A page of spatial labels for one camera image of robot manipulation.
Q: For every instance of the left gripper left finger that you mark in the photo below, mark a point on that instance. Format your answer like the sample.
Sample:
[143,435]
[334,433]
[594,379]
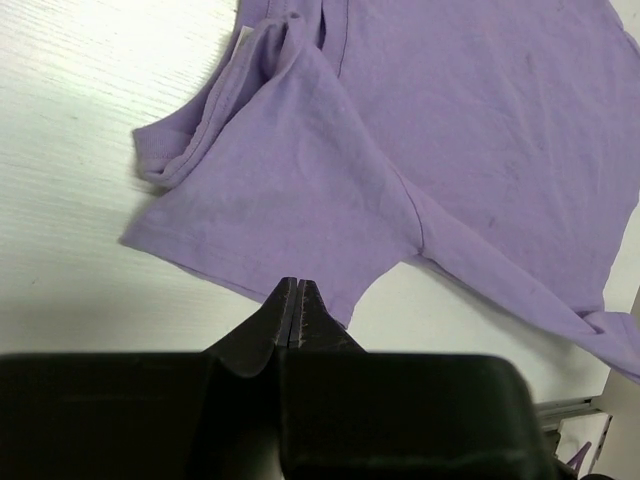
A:
[159,415]

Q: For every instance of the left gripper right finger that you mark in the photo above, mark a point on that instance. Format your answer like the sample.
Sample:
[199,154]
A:
[349,414]

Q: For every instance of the purple t-shirt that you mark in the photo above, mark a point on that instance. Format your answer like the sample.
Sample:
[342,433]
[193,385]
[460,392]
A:
[496,140]

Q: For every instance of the aluminium rail front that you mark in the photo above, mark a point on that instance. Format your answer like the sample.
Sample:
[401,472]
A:
[569,425]

